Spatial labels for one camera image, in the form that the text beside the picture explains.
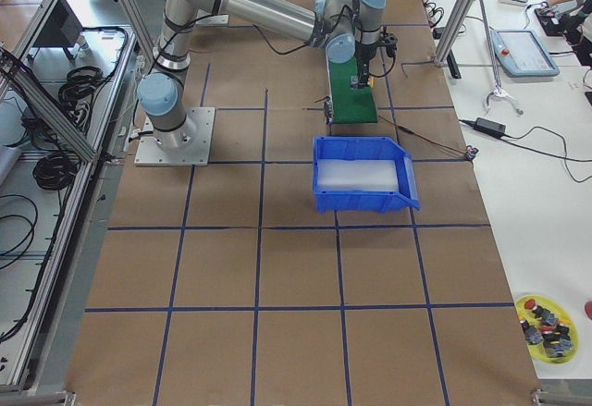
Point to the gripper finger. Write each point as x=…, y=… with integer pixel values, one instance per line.
x=363, y=76

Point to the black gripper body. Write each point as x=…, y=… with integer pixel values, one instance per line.
x=364, y=56

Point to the yellow plate of buttons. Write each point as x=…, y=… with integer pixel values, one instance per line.
x=549, y=332

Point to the green conveyor belt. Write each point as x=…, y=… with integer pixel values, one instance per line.
x=345, y=105

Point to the white foam pad destination bin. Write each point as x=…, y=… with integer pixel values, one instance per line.
x=356, y=175

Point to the blue destination bin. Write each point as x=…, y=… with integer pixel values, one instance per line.
x=366, y=148

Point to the black power adapter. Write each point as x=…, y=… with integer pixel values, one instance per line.
x=489, y=127

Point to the teach pendant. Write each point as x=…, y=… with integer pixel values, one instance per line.
x=522, y=55

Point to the aluminium frame post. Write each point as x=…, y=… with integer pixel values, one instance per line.
x=455, y=21

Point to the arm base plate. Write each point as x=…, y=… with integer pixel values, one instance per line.
x=186, y=146

